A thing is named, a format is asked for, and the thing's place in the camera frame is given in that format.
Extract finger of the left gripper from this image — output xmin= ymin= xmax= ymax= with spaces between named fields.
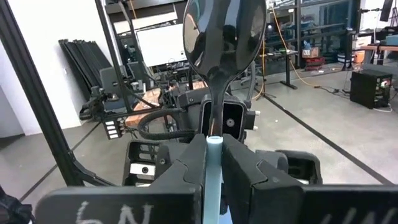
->
xmin=123 ymin=139 xmax=165 ymax=187
xmin=275 ymin=150 xmax=323 ymax=185

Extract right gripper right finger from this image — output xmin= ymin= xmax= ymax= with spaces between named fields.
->
xmin=222 ymin=134 xmax=398 ymax=224

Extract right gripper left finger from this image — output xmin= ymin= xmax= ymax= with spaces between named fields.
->
xmin=34 ymin=134 xmax=206 ymax=224

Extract silver spoon light-blue handle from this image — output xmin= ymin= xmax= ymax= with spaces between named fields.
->
xmin=182 ymin=0 xmax=267 ymax=224

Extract black panel white squares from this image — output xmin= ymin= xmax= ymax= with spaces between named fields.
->
xmin=104 ymin=119 xmax=123 ymax=140

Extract white board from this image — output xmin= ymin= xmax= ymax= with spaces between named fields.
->
xmin=136 ymin=23 xmax=188 ymax=68

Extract black equipment cart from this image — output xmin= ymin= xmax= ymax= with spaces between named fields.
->
xmin=349 ymin=68 xmax=393 ymax=110

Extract red crate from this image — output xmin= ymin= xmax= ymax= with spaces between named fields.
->
xmin=305 ymin=57 xmax=326 ymax=72

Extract black leaning panels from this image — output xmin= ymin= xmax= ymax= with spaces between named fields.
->
xmin=58 ymin=39 xmax=113 ymax=101

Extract cardboard box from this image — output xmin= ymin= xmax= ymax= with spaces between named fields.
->
xmin=302 ymin=46 xmax=320 ymax=59

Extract orange bucket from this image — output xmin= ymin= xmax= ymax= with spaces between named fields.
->
xmin=354 ymin=50 xmax=366 ymax=65

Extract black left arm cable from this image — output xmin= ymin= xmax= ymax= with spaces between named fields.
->
xmin=136 ymin=107 xmax=201 ymax=141

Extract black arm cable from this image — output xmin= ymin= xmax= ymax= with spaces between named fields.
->
xmin=0 ymin=185 xmax=35 ymax=224
xmin=136 ymin=107 xmax=201 ymax=141

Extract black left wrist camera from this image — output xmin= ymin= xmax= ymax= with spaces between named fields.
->
xmin=201 ymin=100 xmax=246 ymax=141

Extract black workbench frame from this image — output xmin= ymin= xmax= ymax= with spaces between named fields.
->
xmin=257 ymin=49 xmax=300 ymax=91

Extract yellow floor cable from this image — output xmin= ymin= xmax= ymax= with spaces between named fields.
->
xmin=253 ymin=6 xmax=318 ymax=101

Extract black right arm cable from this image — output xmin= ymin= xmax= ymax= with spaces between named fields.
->
xmin=0 ymin=185 xmax=35 ymax=224

